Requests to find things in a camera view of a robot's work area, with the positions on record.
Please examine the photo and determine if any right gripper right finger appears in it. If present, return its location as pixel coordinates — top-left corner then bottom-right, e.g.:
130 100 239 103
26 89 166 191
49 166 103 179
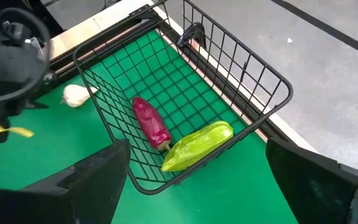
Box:
265 138 358 224

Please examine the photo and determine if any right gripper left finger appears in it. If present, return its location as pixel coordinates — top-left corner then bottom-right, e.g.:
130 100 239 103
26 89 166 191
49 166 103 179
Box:
0 139 132 224

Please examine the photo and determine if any white garlic bulb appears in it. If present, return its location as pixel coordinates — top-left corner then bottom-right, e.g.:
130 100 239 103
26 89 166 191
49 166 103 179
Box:
60 83 99 108

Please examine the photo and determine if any dark red long pepper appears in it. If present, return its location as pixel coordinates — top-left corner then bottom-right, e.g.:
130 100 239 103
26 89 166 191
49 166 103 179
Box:
131 96 173 152

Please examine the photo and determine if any green zucchini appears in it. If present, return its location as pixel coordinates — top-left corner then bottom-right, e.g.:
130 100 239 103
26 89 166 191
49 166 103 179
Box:
160 120 234 173

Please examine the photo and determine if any yellow tape tag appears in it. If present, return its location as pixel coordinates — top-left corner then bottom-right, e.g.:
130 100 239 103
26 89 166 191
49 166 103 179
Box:
0 124 35 139

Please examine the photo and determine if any green table mat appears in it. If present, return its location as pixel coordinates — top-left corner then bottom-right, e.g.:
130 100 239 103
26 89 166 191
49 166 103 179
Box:
0 29 298 224

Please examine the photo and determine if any black basket clip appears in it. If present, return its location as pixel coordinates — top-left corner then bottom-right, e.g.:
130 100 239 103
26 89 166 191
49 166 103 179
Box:
177 22 208 50

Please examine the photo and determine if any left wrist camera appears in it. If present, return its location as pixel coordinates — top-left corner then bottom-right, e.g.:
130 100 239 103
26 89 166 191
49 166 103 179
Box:
0 20 45 54

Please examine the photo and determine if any black wire basket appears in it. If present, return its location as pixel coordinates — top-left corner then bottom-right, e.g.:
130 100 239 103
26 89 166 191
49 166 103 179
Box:
72 0 295 196

